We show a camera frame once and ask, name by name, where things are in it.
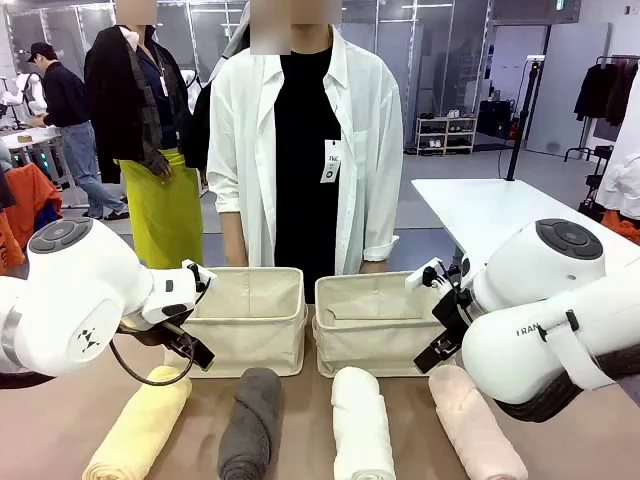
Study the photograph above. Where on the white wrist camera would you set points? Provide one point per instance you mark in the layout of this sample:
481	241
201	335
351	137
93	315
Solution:
205	274
417	277

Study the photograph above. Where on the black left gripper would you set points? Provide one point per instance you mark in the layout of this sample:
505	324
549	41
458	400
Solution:
167	334

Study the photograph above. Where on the white hanging garment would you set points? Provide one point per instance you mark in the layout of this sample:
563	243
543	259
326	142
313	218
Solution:
622	175

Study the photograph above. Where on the person's right forearm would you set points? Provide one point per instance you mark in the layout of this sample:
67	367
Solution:
234	235

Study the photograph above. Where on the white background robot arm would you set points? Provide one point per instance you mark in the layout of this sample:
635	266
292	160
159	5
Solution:
30	95
191	90

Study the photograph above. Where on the grey towel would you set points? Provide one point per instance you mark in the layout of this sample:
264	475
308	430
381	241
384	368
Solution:
250	425

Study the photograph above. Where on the blue cloth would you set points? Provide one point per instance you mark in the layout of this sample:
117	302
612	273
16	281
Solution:
50	216

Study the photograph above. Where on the person in white shirt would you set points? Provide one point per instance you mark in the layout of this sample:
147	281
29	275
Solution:
250	150

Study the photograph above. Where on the white towel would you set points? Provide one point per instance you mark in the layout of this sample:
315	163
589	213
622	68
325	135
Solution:
361	425

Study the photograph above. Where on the white name tag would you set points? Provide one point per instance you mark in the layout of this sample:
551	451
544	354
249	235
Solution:
331	160

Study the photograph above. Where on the dark brown hanging jacket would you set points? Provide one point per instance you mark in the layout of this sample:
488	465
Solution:
620	95

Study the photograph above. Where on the white shoes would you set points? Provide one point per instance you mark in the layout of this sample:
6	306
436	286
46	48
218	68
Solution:
453	114

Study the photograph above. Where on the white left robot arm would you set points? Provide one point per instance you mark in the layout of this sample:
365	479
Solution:
75	300

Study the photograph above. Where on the orange garment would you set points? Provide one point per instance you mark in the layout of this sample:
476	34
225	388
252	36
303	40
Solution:
622	227

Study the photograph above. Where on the black camera pole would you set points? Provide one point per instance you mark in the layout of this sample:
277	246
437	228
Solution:
522	115

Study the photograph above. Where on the orange cloth on chair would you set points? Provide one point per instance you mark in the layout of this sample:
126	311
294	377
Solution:
30	200

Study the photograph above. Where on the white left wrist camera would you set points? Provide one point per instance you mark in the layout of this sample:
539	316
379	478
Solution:
205	274

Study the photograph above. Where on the yellow towel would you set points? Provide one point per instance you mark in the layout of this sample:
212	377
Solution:
135	430

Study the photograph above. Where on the person's left forearm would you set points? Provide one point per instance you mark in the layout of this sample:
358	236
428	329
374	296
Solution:
374	265

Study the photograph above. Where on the orange shirt with letters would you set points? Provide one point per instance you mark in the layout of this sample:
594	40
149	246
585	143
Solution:
9	245

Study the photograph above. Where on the white background table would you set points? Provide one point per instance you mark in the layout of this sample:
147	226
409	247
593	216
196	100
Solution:
30	135

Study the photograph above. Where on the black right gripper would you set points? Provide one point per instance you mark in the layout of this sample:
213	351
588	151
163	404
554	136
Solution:
452	315

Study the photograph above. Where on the pink towel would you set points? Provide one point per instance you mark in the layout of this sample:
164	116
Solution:
475	430

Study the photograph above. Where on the wooden shoe rack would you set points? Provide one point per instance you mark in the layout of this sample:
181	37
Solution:
446	135

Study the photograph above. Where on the man in black cap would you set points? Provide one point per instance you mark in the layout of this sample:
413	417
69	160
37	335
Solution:
65	100

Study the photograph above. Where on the black garment behind person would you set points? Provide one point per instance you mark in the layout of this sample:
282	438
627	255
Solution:
200	130

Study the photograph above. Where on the grey hooded garment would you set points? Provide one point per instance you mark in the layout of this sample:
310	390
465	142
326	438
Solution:
235	50

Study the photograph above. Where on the red fire extinguisher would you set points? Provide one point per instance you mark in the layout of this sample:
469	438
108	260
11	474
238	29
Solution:
513	131

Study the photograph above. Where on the black hanging jacket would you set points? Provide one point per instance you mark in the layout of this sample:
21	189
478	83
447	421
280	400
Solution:
592	92

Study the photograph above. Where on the cream fabric basket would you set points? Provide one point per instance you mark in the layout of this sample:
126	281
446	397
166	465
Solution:
250	340
370	345

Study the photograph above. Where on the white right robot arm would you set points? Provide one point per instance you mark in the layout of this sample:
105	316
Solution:
540	350

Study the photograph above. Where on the black mannequin jacket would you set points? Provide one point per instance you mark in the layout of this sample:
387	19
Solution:
110	100

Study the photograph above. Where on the black metal cart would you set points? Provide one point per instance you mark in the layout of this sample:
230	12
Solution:
600	160

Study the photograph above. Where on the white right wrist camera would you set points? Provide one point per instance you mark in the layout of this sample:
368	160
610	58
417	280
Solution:
417	277

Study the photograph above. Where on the white side table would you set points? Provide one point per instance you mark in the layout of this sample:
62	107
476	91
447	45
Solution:
475	210

